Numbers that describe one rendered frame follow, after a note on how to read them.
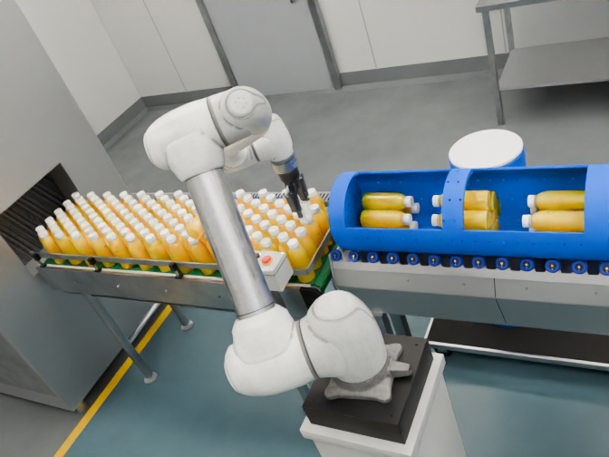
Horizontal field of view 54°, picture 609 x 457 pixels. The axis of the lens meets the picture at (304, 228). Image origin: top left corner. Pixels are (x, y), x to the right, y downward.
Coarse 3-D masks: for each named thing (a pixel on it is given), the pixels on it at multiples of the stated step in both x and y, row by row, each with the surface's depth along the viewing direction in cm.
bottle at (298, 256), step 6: (300, 246) 216; (288, 252) 217; (294, 252) 215; (300, 252) 215; (294, 258) 216; (300, 258) 216; (306, 258) 218; (294, 264) 218; (300, 264) 217; (306, 264) 219; (300, 276) 221; (312, 276) 222; (306, 282) 223
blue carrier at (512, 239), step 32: (352, 192) 220; (416, 192) 216; (448, 192) 185; (512, 192) 199; (608, 192) 163; (352, 224) 220; (448, 224) 185; (512, 224) 200; (608, 224) 162; (512, 256) 185; (544, 256) 179; (576, 256) 173; (608, 256) 169
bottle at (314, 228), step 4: (304, 224) 224; (308, 224) 223; (312, 224) 224; (316, 224) 225; (308, 228) 224; (312, 228) 224; (316, 228) 224; (320, 228) 227; (308, 232) 224; (312, 232) 224; (316, 232) 225; (320, 232) 226; (312, 236) 225; (316, 236) 225; (320, 236) 227; (316, 240) 226; (320, 240) 227; (316, 244) 227; (324, 248) 230; (328, 248) 233; (324, 252) 231; (320, 256) 231
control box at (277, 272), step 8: (264, 256) 211; (272, 256) 209; (280, 256) 208; (264, 264) 207; (272, 264) 205; (280, 264) 206; (288, 264) 211; (264, 272) 205; (272, 272) 203; (280, 272) 206; (288, 272) 211; (272, 280) 206; (280, 280) 207; (288, 280) 211; (272, 288) 209; (280, 288) 207
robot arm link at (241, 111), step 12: (216, 96) 145; (228, 96) 140; (240, 96) 140; (252, 96) 141; (264, 96) 148; (216, 108) 143; (228, 108) 140; (240, 108) 140; (252, 108) 140; (264, 108) 145; (216, 120) 143; (228, 120) 141; (240, 120) 141; (252, 120) 142; (264, 120) 147; (228, 132) 144; (240, 132) 145; (252, 132) 151; (228, 144) 149
